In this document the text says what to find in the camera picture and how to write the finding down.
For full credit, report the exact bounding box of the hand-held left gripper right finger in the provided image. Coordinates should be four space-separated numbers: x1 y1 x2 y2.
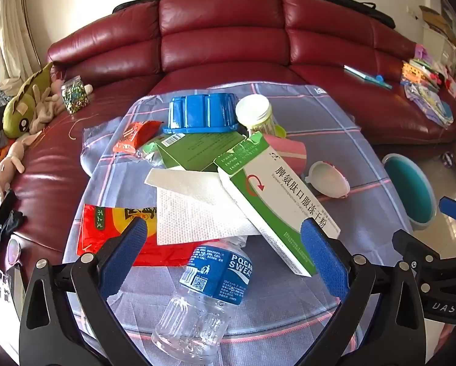
300 217 427 366

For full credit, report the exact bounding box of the red and yellow snack packet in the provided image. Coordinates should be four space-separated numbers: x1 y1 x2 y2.
77 204 198 267

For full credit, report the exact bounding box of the cream curtain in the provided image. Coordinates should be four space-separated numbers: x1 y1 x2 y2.
0 0 42 84

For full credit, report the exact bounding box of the jar of colourful beads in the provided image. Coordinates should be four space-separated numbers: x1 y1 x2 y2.
60 75 90 114

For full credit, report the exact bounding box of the pink printed paper box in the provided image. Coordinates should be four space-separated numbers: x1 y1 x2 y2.
264 133 308 170

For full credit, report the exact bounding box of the blue plastic tray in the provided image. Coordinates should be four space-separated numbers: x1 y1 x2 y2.
162 92 240 135

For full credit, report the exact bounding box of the grey plaid cloth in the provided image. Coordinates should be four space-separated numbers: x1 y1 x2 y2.
62 80 415 366

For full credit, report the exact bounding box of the green plush toy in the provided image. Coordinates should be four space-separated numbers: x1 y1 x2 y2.
2 62 55 139

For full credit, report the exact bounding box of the green cup with white lid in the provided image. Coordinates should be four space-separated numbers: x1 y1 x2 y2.
235 95 282 138

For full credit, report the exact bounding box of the thin teal book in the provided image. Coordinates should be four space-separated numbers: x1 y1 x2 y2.
344 65 393 90

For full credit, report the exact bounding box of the green and white wrapper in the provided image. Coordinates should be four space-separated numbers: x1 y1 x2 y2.
137 141 166 168

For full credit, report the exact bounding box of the white and green medicine box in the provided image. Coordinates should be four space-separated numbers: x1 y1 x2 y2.
215 131 341 278

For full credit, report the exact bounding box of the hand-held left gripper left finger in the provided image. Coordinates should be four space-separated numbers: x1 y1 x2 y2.
18 217 152 366

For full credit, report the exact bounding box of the cardboard box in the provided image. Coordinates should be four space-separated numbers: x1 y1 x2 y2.
419 5 456 46

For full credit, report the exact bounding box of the orange snack wrapper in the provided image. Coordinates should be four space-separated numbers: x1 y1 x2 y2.
112 121 164 154

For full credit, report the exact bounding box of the white paper napkin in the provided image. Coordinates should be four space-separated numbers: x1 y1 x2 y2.
144 168 259 246

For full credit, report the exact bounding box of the flat green carton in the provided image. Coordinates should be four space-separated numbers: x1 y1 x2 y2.
152 131 251 172

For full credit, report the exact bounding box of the white plastic dome lid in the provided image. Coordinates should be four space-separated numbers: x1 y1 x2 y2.
306 161 351 199

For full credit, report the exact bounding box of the grey and teal bin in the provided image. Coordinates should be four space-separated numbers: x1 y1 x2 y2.
381 153 438 230

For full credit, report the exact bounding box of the dark cloth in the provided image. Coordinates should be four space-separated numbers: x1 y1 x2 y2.
0 191 25 245

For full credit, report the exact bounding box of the clear plastic bottle blue label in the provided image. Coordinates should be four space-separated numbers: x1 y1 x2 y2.
151 234 256 364

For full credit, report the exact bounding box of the red leather sofa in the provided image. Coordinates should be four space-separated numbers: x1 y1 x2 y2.
11 0 456 275

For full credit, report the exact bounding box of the black bag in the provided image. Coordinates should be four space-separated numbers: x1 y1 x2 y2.
317 0 396 29

